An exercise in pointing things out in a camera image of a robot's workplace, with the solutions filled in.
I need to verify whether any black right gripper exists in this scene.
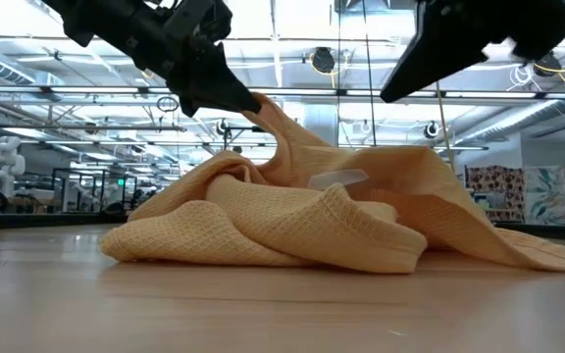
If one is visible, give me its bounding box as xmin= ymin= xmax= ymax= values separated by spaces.
xmin=379 ymin=0 xmax=565 ymax=103

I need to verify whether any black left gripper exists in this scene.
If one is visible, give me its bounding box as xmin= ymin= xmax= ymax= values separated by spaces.
xmin=41 ymin=0 xmax=263 ymax=119

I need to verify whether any yellow waffle weave towel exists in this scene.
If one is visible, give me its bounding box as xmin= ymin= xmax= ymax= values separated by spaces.
xmin=99 ymin=91 xmax=565 ymax=275

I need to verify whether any white pillar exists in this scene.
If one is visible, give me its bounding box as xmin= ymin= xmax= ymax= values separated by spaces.
xmin=303 ymin=102 xmax=340 ymax=148

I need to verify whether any brown floral cloth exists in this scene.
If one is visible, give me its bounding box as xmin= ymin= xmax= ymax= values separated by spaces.
xmin=464 ymin=165 xmax=527 ymax=223

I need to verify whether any teal leaf print cloth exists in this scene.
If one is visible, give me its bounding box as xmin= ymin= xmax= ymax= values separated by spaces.
xmin=524 ymin=166 xmax=565 ymax=227

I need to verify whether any white robot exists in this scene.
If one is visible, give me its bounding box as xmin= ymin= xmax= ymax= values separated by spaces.
xmin=0 ymin=135 xmax=26 ymax=197

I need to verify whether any hanging black cable loop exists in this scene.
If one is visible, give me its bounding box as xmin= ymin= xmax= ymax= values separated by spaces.
xmin=156 ymin=95 xmax=180 ymax=114

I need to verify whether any black stand frame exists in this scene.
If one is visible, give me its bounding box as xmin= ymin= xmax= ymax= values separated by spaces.
xmin=222 ymin=125 xmax=267 ymax=151

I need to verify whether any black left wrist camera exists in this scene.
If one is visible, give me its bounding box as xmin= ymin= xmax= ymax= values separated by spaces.
xmin=162 ymin=0 xmax=234 ymax=45

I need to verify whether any yellow cable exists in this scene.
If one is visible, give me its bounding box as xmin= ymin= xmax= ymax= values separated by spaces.
xmin=436 ymin=80 xmax=457 ymax=173

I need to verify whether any black workcell frame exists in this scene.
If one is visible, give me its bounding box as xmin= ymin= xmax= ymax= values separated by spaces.
xmin=51 ymin=168 xmax=139 ymax=213

